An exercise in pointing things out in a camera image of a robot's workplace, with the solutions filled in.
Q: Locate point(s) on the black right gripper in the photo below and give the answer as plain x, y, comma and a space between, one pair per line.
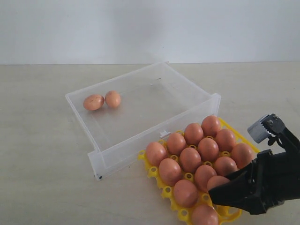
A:
271, 180

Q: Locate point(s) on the brown egg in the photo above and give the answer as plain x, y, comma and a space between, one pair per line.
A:
185, 193
211, 125
216, 181
242, 154
208, 149
113, 99
204, 215
190, 160
155, 153
175, 143
193, 134
226, 140
169, 171
93, 102
202, 176
225, 166

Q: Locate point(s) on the yellow plastic egg tray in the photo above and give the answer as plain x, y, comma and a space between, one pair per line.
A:
184, 214

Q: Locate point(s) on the clear plastic bin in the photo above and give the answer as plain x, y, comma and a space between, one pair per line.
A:
156, 101

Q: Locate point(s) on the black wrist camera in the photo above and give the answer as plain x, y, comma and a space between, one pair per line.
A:
271, 127

